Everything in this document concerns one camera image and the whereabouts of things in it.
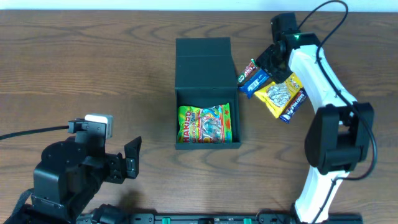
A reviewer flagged blue Oreo cookie pack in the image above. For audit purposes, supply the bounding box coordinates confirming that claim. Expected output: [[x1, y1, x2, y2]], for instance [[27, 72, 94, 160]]
[[238, 68, 270, 99]]

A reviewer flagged yellow Hacks candy bag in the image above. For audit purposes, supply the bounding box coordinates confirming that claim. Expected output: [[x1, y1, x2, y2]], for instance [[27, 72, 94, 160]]
[[254, 73, 303, 118]]

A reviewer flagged dark green gift box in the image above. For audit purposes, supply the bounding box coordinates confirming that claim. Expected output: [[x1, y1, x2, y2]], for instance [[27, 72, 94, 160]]
[[175, 37, 242, 150]]

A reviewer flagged green Haribo gummy bag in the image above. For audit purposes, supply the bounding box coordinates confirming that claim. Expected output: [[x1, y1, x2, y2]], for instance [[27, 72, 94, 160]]
[[177, 103, 233, 144]]

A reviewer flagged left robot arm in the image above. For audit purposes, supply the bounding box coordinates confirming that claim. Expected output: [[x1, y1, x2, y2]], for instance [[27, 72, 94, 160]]
[[6, 116, 142, 223]]

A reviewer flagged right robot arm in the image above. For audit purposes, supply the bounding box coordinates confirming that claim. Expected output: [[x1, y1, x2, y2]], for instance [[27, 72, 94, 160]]
[[256, 12, 377, 223]]

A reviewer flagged red green chocolate bar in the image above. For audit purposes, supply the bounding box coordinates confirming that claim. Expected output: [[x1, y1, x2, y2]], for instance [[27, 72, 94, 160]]
[[237, 58, 258, 86]]

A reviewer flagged purple Dairy Milk bar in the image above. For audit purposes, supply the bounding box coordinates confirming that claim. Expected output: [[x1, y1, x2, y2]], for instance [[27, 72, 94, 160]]
[[279, 88, 308, 124]]

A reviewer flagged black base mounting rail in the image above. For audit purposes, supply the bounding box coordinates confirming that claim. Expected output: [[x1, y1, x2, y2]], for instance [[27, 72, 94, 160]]
[[76, 203, 363, 224]]

